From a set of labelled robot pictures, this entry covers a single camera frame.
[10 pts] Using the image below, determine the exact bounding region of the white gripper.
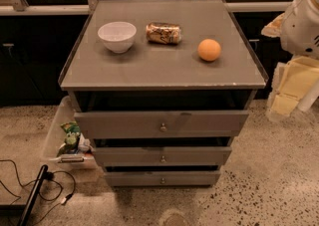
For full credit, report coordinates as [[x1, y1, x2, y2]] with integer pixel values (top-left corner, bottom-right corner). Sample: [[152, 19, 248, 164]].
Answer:
[[261, 14, 319, 116]]

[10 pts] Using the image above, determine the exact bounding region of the grey bottom drawer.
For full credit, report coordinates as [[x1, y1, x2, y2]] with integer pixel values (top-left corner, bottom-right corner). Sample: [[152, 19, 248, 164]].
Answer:
[[105, 170, 220, 186]]

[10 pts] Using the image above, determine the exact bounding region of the grey drawer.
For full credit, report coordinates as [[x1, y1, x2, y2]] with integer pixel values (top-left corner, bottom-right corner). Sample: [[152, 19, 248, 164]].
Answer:
[[94, 146, 231, 166], [74, 111, 248, 139], [105, 170, 220, 186]]

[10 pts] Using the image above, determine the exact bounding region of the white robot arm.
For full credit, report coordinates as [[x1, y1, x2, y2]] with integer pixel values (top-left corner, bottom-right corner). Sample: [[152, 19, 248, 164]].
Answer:
[[261, 0, 319, 119]]

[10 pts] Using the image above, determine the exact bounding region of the grey drawer cabinet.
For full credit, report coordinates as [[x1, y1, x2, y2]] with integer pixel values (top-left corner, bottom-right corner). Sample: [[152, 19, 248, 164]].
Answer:
[[59, 1, 267, 174]]

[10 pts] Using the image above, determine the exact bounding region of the grey top drawer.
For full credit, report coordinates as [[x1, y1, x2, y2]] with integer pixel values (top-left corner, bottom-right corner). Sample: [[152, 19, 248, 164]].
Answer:
[[74, 111, 248, 139]]

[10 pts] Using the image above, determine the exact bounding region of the grey middle drawer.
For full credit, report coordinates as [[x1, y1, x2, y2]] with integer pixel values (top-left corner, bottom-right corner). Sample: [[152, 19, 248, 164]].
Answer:
[[94, 146, 231, 166]]

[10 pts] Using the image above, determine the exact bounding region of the white pipe leg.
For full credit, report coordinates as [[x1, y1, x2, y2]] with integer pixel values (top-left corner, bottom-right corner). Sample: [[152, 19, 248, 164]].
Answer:
[[297, 81, 319, 112]]

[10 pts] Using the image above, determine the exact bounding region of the orange fruit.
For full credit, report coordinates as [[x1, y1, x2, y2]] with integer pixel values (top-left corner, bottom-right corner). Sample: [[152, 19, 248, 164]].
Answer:
[[197, 39, 221, 62]]

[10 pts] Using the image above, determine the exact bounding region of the crushed gold drink can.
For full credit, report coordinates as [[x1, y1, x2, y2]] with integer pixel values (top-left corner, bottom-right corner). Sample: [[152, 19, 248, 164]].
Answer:
[[146, 22, 181, 45]]

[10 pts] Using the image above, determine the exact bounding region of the white ceramic bowl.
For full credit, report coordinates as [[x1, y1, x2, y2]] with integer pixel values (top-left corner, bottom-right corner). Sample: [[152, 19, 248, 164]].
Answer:
[[98, 22, 137, 54]]

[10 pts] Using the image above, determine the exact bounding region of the clear plastic storage bin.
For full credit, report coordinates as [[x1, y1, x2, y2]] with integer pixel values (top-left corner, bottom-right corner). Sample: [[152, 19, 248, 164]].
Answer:
[[41, 97, 97, 170]]

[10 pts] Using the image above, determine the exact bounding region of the black flat bar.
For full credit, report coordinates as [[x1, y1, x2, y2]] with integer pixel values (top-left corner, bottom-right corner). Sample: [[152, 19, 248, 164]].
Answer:
[[17, 164, 48, 226]]

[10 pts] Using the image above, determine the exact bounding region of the black cable on floor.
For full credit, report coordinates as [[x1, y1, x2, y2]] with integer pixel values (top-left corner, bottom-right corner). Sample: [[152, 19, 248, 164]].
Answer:
[[0, 159, 77, 226]]

